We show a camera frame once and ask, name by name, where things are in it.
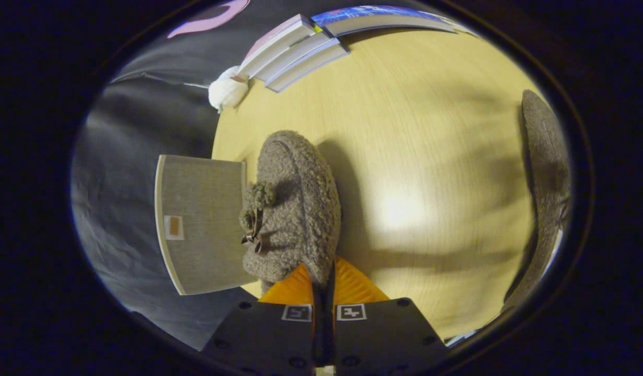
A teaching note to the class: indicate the grey fuzzy shoe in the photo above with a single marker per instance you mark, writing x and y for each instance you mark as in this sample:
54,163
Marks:
300,209
548,172

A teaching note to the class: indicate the blue cover book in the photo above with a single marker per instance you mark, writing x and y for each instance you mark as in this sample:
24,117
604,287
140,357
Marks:
373,16

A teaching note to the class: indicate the white fluffy ball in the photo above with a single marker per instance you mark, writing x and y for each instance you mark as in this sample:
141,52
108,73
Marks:
227,90

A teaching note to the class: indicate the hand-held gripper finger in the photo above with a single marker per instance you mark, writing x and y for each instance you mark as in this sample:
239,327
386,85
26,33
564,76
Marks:
318,334
330,334

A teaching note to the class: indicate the black backdrop cloth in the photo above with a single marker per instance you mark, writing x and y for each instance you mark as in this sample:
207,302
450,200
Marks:
123,156

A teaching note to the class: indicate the grey cover book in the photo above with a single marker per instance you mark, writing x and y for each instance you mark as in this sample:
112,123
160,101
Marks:
295,55
311,65

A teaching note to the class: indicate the grey fabric storage box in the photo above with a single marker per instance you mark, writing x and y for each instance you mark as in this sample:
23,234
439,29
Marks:
201,224

